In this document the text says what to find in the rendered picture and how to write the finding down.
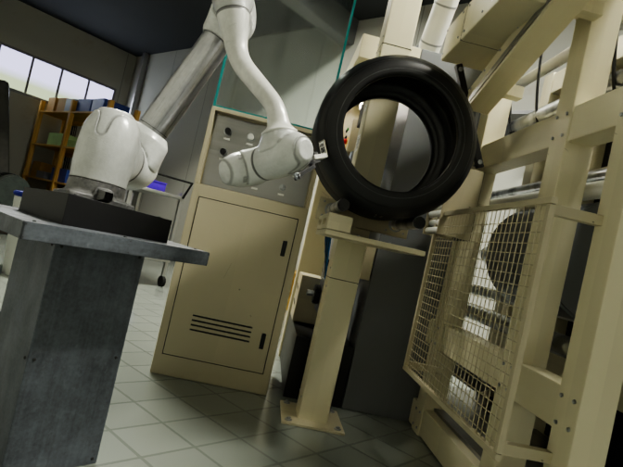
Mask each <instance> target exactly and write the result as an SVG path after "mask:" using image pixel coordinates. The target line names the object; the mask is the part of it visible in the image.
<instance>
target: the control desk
mask: <svg viewBox="0 0 623 467"><path fill-rule="evenodd" d="M266 127H267V119H265V118H260V117H256V116H252V115H249V114H245V113H241V112H237V111H233V110H230V109H226V108H222V107H215V106H212V107H211V111H210V118H209V122H208V126H207V130H206V134H205V138H204V142H203V146H202V150H201V154H200V158H199V162H198V166H197V173H196V178H195V183H194V186H193V190H192V194H191V197H190V202H189V206H188V210H187V213H186V218H185V222H184V228H183V233H182V237H181V241H180V244H181V245H185V246H190V247H193V248H196V249H199V250H203V251H206V252H210V256H209V260H208V264H207V266H203V265H196V264H190V263H183V262H177V261H175V265H174V269H173V273H172V280H171V284H170V288H169V293H168V296H167V300H166V304H165V309H164V312H163V316H162V320H161V325H160V328H159V335H158V340H157V344H156V347H155V352H154V356H153V360H152V363H151V368H150V372H153V373H158V374H163V375H168V376H171V377H176V378H181V379H185V380H190V381H195V382H200V383H204V384H209V385H217V386H222V387H227V388H231V389H235V390H240V391H245V392H249V393H254V394H259V395H264V396H266V395H267V390H268V386H269V383H270V378H271V374H272V370H273V363H274V358H275V354H276V350H277V346H278V342H279V338H280V334H281V330H282V325H283V321H284V318H285V313H286V306H287V301H288V298H289V293H290V289H291V285H292V281H293V277H294V273H295V269H296V265H297V261H298V256H299V249H300V245H301V241H302V236H303V233H304V229H305V224H306V220H307V216H308V212H309V208H310V203H311V200H312V192H313V188H314V184H315V180H316V176H317V173H316V170H315V169H313V170H311V171H309V172H308V173H306V174H304V175H303V177H302V178H301V179H299V180H297V181H295V180H294V178H295V177H294V176H293V175H289V176H286V177H284V178H280V179H272V180H269V181H266V182H265V183H261V184H258V185H252V186H247V187H233V186H229V185H226V184H225V183H223V181H222V179H221V177H220V173H219V164H220V161H221V160H222V159H223V158H225V157H226V156H228V155H230V154H232V153H235V152H239V151H240V150H244V149H249V148H252V147H256V146H258V145H259V143H260V140H261V133H262V132H263V131H264V130H265V129H266Z"/></svg>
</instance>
